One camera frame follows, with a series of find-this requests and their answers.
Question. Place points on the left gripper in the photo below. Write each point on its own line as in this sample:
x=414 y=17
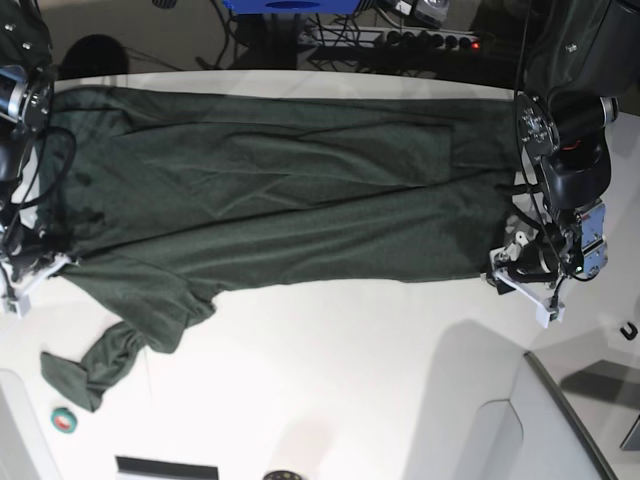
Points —
x=527 y=260

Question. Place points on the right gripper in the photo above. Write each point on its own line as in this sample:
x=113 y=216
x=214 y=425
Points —
x=21 y=272

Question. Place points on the dark green t-shirt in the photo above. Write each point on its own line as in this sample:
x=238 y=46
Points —
x=174 y=198

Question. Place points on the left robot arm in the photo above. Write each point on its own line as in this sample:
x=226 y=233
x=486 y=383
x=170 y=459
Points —
x=572 y=71

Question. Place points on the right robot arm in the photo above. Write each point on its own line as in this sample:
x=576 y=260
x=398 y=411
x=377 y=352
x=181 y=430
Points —
x=27 y=90

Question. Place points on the black U-shaped hook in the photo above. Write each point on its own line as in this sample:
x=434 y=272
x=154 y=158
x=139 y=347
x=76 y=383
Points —
x=629 y=331

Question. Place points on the green red tape roll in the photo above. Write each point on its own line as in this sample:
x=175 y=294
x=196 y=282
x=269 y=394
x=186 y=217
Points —
x=63 y=420

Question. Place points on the grey power strip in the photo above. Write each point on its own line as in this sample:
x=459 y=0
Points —
x=352 y=37

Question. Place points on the small black round object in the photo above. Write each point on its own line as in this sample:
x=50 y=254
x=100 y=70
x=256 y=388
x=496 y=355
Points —
x=282 y=475

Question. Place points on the blue plastic bin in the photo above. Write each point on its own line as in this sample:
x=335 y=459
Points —
x=292 y=6

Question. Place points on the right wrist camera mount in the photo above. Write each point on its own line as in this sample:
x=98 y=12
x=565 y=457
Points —
x=18 y=306

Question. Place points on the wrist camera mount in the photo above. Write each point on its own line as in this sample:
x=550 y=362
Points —
x=18 y=306
x=545 y=314

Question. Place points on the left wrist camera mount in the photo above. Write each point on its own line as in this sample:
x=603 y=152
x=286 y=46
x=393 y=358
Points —
x=545 y=314

